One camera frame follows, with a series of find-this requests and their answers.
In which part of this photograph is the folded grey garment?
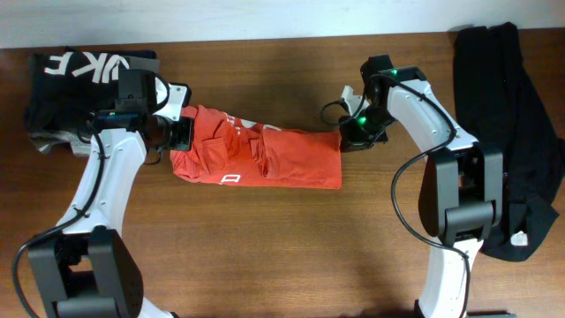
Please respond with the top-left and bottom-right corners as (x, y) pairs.
(28, 50), (160, 156)

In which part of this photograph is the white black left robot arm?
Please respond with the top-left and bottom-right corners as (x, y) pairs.
(20, 111), (194, 317)

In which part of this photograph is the red orange soccer t-shirt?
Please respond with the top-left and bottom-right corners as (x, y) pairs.
(169, 105), (342, 190)

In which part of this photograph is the folded black Nike shirt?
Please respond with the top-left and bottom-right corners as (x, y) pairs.
(24, 51), (130, 133)

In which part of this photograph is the crumpled black garment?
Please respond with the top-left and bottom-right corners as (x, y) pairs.
(454, 22), (564, 262)

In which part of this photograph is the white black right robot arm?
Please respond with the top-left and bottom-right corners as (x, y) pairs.
(338, 55), (503, 317)

